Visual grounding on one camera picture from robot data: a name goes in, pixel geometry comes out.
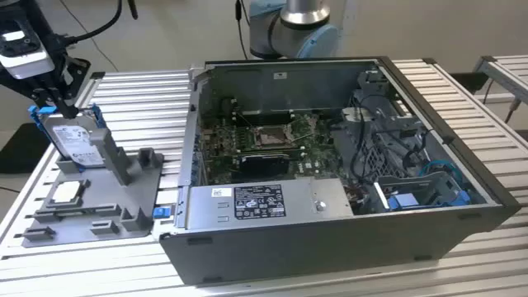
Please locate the slatted metal side table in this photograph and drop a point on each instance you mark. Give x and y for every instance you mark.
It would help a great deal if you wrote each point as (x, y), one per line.
(507, 71)

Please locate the black stand with base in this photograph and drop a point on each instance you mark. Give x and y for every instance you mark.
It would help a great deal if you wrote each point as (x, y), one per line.
(21, 148)

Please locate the CPU socket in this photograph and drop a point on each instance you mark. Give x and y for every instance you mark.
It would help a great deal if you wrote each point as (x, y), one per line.
(273, 136)

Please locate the hard disk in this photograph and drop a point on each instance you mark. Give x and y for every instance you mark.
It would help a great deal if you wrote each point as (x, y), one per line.
(70, 136)

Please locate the blue disk carrier in bay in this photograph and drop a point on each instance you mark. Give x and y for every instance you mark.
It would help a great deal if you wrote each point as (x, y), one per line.
(406, 201)

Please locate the black box behind table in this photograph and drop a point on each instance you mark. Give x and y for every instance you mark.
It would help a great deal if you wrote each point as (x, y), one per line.
(469, 82)

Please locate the black antenna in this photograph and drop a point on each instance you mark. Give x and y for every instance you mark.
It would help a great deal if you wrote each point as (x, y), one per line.
(133, 9)

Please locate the grey parts rack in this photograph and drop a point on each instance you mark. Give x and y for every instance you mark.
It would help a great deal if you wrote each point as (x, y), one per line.
(95, 198)

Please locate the silver CPU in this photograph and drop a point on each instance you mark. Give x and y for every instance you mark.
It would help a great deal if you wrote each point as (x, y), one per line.
(66, 191)

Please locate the green RAM stick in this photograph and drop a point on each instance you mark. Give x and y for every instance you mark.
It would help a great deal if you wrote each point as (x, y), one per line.
(83, 212)

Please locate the blue case latch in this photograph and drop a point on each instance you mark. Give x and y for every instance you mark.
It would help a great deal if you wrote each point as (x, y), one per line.
(161, 213)

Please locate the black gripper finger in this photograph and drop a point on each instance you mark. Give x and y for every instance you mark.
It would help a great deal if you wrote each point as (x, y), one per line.
(66, 108)
(39, 91)

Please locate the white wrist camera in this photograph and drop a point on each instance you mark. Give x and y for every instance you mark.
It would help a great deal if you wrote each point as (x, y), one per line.
(25, 62)

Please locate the silver power supply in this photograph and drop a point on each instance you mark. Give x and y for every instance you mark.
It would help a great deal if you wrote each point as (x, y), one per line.
(330, 198)

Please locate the black graphics card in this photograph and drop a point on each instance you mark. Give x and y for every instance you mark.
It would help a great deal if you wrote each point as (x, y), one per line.
(265, 168)

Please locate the metal locking lever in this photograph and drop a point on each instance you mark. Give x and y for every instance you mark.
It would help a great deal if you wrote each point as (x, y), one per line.
(246, 120)

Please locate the grey metal disk bay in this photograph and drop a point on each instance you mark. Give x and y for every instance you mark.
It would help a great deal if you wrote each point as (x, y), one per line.
(434, 182)

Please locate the open black PC case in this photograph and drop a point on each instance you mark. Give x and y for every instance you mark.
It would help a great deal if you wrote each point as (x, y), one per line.
(310, 253)

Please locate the green motherboard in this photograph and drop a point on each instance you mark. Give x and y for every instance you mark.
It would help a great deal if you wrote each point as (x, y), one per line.
(318, 154)

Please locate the black RAM slot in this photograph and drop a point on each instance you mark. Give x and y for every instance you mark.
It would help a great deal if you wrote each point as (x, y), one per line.
(269, 151)

